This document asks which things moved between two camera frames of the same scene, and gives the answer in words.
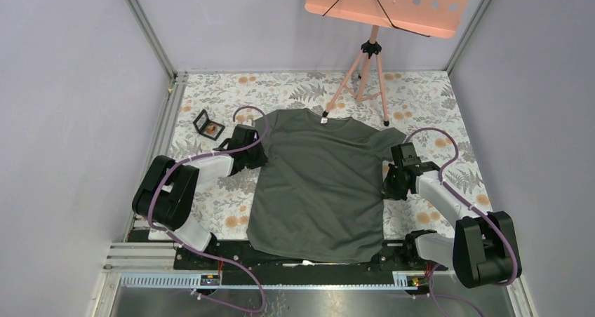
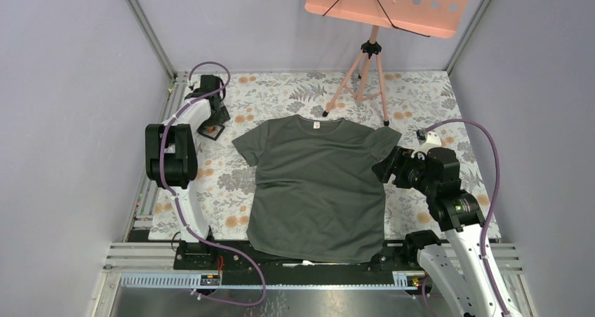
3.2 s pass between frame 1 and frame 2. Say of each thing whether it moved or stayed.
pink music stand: stayed
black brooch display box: stayed
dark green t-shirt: stayed
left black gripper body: moved
